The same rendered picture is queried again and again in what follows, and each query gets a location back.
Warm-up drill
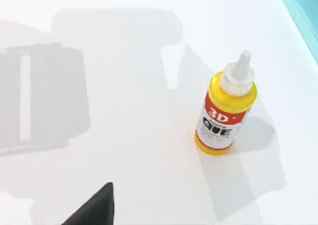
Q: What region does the light blue rack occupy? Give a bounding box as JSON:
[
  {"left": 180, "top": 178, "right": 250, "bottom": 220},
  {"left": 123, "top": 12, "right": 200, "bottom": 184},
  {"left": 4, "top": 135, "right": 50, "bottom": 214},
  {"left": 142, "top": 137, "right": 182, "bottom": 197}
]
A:
[{"left": 275, "top": 0, "right": 318, "bottom": 42}]

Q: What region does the yellow glue bottle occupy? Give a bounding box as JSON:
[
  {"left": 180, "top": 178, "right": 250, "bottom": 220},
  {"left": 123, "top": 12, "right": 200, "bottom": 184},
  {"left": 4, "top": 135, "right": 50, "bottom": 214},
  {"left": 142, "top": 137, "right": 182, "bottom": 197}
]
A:
[{"left": 194, "top": 50, "right": 258, "bottom": 156}]

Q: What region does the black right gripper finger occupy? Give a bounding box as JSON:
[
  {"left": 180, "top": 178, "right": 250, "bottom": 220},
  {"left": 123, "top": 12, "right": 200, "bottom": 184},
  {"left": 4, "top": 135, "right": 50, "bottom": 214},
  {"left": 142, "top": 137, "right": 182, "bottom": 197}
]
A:
[{"left": 65, "top": 182, "right": 115, "bottom": 225}]

